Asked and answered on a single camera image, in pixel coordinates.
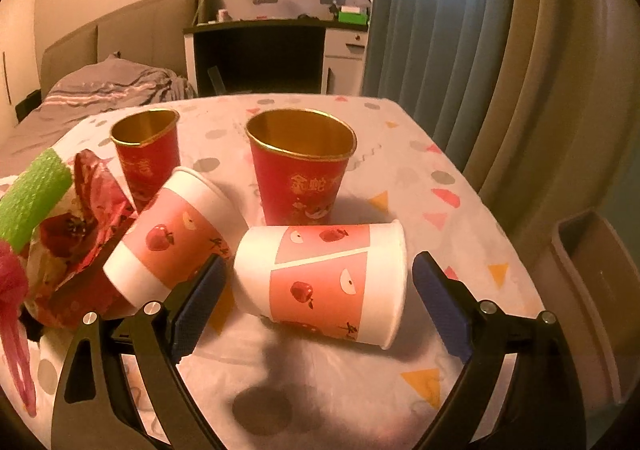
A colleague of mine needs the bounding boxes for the red wrapper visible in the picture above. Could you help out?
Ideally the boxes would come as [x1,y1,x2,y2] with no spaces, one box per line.
[25,150,137,329]

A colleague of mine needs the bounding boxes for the pink plastic bag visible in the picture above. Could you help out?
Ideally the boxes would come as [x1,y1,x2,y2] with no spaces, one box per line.
[1,240,37,418]

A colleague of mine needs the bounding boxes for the white apple paper cup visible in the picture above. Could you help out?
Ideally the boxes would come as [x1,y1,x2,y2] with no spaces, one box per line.
[104,166,247,308]
[232,220,408,349]

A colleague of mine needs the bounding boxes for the green foam net sleeve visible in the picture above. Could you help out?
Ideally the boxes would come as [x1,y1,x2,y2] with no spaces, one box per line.
[1,149,73,254]

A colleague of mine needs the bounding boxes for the red gold cup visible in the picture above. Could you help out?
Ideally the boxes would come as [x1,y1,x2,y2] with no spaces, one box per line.
[111,108,180,211]
[245,108,357,225]

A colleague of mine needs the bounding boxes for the brown plastic trash bin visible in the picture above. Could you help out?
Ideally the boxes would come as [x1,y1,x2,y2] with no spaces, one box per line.
[530,209,639,415]

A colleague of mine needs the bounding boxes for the patterned pink tablecloth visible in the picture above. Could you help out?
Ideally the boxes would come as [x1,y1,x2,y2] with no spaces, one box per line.
[0,93,547,450]

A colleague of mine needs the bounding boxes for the bed with grey bedding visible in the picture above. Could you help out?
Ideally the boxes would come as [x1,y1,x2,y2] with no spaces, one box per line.
[1,55,195,177]

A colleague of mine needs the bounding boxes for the blue and beige curtains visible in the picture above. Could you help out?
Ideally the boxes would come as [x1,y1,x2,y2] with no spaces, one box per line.
[362,0,639,266]

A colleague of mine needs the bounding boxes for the padded brown headboard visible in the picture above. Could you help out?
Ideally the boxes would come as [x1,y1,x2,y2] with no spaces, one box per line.
[39,0,215,95]

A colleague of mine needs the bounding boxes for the dark desk with white drawers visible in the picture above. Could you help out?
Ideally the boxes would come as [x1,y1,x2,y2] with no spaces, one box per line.
[183,17,368,96]

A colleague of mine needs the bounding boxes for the green box on desk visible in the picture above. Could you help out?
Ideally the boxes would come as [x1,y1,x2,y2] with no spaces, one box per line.
[337,6,369,25]

